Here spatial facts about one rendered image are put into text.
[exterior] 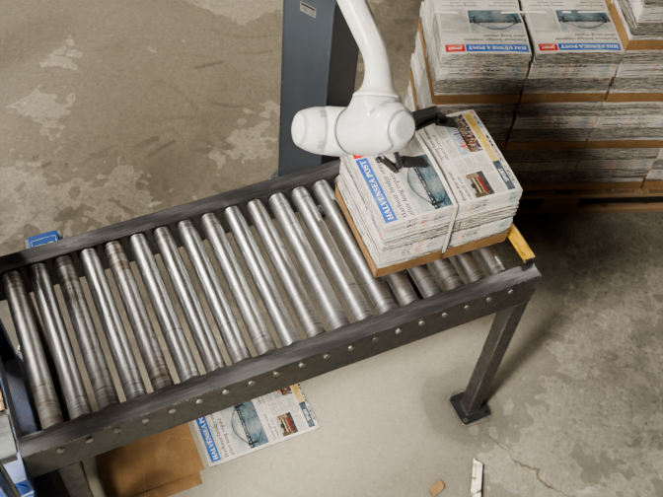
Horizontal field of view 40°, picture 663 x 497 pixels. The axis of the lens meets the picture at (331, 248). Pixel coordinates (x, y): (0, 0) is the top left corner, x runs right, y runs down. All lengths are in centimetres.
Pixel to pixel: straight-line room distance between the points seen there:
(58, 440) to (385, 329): 80
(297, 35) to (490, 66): 61
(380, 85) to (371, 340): 69
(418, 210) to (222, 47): 204
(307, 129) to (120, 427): 80
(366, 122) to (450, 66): 110
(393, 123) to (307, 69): 121
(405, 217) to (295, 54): 99
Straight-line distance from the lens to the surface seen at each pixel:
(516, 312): 257
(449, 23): 301
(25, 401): 300
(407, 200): 222
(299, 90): 311
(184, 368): 221
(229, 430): 301
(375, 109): 187
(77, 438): 217
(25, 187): 364
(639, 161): 351
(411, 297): 234
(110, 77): 398
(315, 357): 224
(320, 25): 287
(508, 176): 232
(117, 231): 245
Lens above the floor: 275
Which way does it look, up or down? 54 degrees down
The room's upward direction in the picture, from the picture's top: 6 degrees clockwise
